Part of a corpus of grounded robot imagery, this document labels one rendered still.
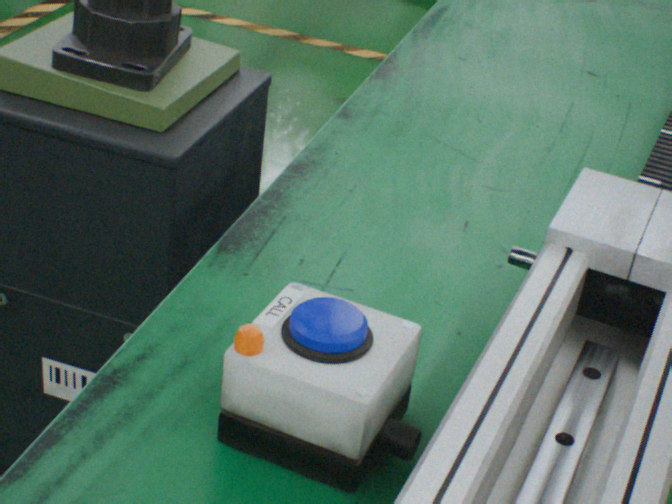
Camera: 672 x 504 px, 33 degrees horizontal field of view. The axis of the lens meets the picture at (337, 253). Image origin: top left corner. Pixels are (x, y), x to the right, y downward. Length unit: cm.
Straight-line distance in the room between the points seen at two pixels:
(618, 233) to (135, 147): 40
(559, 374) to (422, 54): 57
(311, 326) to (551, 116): 52
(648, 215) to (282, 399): 25
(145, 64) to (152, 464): 43
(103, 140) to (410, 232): 26
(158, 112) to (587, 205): 37
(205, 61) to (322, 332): 48
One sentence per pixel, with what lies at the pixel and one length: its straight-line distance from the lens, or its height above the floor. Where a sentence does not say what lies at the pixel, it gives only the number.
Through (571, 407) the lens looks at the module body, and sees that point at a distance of 58.
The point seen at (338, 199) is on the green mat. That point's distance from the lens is 84.
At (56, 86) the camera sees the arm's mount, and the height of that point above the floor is 80.
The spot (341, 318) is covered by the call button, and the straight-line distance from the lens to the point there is 57.
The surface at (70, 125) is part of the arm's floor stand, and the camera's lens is 92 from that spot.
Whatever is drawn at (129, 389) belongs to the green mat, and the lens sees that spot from 64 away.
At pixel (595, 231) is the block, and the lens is 65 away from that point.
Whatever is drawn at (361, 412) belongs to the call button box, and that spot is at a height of 83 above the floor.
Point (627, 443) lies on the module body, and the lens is 52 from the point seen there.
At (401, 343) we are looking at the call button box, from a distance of 59.
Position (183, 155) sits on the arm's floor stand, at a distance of 89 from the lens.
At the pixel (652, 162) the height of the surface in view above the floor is 81.
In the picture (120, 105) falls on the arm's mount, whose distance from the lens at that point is 92.
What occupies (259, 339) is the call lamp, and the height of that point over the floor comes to 85.
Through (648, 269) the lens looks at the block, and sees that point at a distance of 65.
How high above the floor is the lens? 118
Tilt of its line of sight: 31 degrees down
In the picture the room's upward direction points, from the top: 8 degrees clockwise
